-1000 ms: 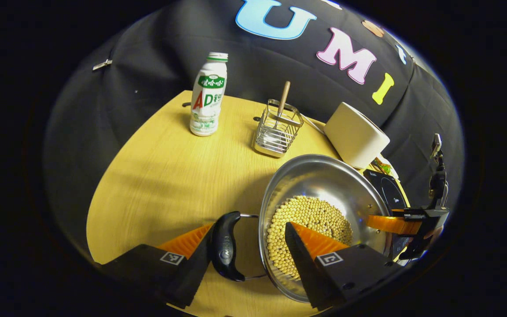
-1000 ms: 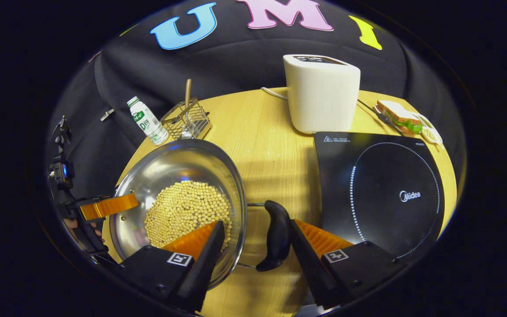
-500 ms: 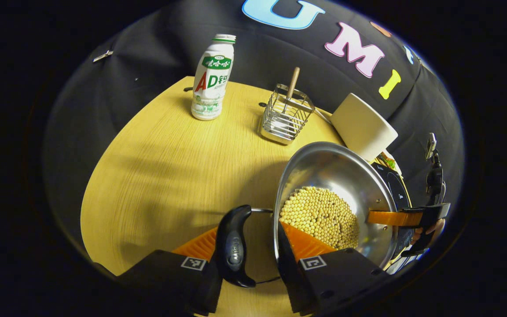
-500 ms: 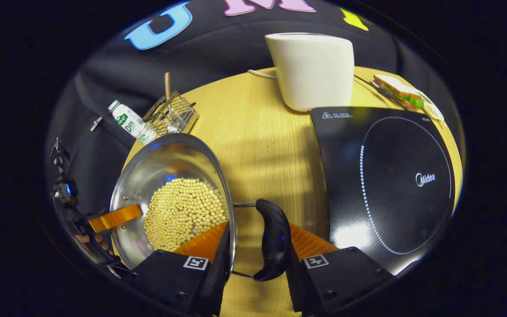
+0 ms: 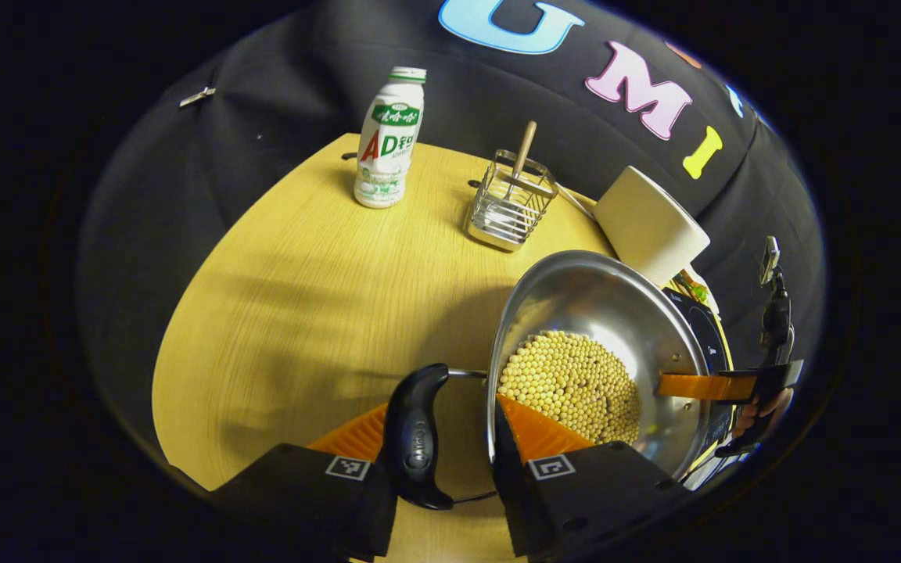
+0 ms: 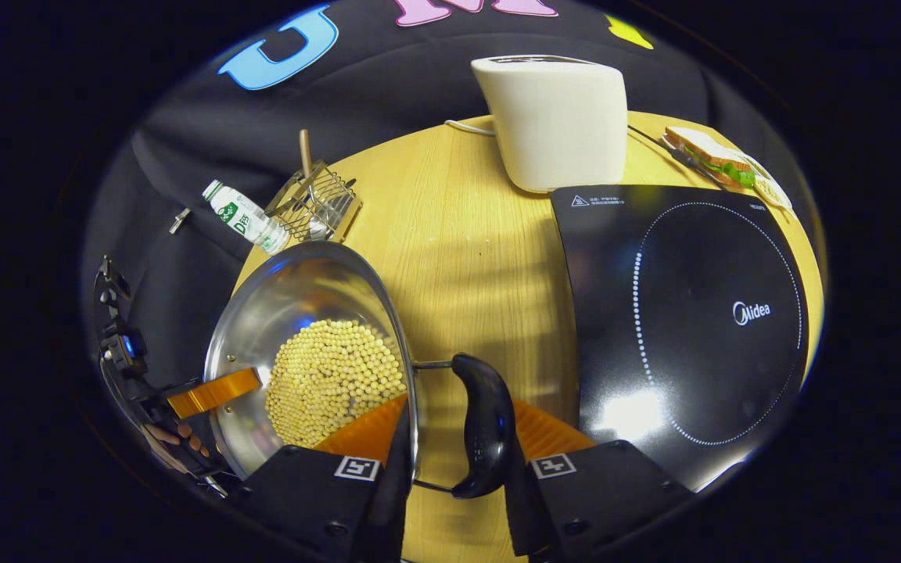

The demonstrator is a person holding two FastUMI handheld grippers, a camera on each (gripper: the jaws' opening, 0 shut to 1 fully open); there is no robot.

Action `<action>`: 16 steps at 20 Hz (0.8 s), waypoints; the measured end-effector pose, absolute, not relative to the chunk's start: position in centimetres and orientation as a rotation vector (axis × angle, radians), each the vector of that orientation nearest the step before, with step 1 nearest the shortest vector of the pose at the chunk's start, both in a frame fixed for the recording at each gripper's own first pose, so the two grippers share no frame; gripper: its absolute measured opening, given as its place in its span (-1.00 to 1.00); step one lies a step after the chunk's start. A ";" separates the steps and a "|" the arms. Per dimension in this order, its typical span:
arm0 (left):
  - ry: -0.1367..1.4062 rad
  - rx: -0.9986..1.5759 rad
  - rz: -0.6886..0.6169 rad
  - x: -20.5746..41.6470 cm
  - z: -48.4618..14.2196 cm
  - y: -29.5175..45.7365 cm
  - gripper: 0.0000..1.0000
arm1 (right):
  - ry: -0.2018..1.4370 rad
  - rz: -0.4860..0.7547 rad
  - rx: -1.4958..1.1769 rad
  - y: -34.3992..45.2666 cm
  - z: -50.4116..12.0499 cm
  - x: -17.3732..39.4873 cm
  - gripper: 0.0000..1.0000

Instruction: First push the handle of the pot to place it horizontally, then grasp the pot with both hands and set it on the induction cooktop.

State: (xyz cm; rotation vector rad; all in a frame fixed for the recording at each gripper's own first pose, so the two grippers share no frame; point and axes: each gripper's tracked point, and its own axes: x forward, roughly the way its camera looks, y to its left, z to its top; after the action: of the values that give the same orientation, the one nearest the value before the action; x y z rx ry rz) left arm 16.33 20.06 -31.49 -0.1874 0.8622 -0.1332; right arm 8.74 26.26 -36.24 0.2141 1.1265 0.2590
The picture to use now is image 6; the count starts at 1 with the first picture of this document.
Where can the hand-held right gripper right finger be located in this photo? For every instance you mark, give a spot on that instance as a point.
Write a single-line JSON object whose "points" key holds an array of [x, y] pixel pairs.
{"points": [[522, 518]]}

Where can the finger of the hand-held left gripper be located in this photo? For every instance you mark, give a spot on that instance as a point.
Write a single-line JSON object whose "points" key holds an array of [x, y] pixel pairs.
{"points": [[216, 392]]}

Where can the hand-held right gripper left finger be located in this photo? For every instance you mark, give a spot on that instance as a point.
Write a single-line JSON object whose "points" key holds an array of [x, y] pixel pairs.
{"points": [[392, 504]]}

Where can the black induction cooktop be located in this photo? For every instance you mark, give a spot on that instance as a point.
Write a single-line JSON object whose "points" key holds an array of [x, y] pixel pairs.
{"points": [[693, 328]]}

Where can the pile of soybeans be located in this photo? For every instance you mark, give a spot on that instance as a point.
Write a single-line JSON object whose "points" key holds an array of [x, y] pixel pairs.
{"points": [[333, 375]]}

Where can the silver metal clip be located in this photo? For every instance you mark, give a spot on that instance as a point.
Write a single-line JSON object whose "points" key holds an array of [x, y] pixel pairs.
{"points": [[179, 221]]}

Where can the white bottle with green label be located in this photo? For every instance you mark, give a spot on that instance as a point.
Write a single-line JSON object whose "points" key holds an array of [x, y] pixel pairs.
{"points": [[247, 220]]}

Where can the white toaster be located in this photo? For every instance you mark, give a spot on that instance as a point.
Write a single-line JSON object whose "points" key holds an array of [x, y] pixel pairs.
{"points": [[556, 125]]}

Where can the sandwich with lettuce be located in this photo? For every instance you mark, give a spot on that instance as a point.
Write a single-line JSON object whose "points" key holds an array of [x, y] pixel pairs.
{"points": [[705, 152]]}

